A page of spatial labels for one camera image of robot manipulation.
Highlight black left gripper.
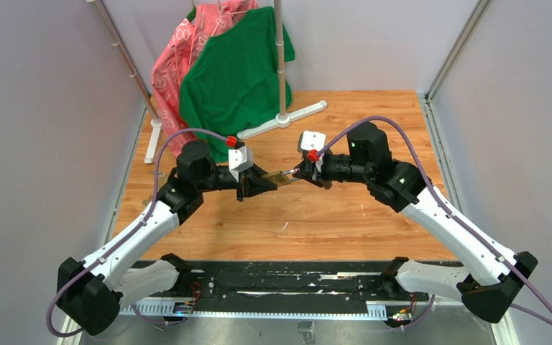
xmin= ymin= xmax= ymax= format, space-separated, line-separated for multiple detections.
xmin=197 ymin=163 xmax=278 ymax=203

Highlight brass padlock with steel shackle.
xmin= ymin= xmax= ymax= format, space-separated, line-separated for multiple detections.
xmin=262 ymin=168 xmax=299 ymax=187

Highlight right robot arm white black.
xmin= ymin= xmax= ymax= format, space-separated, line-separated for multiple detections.
xmin=295 ymin=122 xmax=538 ymax=323

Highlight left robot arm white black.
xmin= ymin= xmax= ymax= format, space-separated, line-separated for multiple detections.
xmin=51 ymin=140 xmax=277 ymax=336

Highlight white clothes rack stand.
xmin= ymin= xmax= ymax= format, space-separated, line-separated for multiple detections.
xmin=89 ymin=1 xmax=327 ymax=165

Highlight green t-shirt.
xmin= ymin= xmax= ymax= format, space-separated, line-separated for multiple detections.
xmin=179 ymin=6 xmax=280 ymax=137

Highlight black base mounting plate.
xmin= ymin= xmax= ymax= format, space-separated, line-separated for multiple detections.
xmin=122 ymin=260 xmax=461 ymax=321

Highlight pink patterned garment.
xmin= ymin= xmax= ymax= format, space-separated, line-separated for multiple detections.
xmin=151 ymin=1 xmax=258 ymax=136

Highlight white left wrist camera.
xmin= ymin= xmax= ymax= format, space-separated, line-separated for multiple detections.
xmin=228 ymin=146 xmax=254 ymax=174

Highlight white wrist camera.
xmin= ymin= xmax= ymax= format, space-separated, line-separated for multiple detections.
xmin=298 ymin=130 xmax=326 ymax=152
xmin=228 ymin=146 xmax=254 ymax=174

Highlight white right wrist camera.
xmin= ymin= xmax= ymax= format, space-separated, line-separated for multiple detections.
xmin=298 ymin=130 xmax=326 ymax=152

